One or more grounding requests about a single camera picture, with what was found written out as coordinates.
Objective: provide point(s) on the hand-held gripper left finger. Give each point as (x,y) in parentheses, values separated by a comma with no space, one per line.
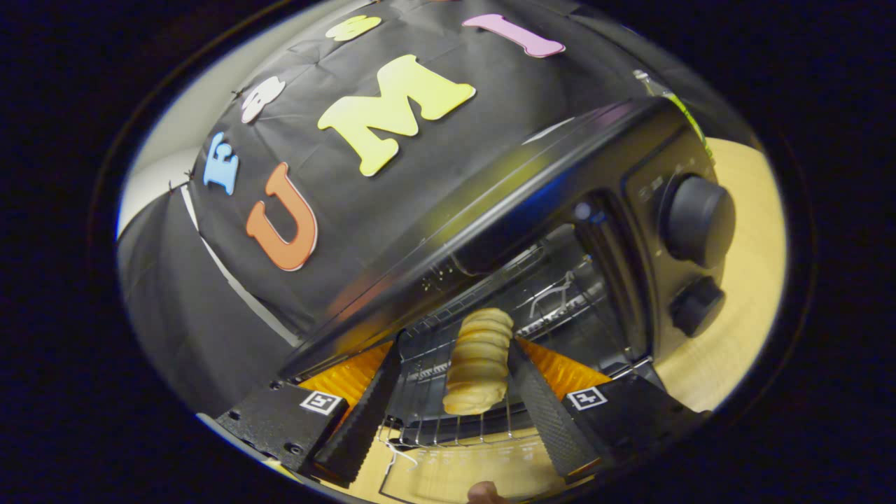
(360,420)

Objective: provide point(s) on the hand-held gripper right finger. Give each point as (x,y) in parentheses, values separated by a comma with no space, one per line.
(546,420)

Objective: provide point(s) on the ridged bread roll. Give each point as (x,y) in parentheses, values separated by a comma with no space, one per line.
(479,364)

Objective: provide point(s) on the black toaster oven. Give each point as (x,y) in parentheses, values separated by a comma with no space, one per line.
(630,196)

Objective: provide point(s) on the green drink bottle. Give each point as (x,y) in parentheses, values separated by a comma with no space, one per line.
(691,120)

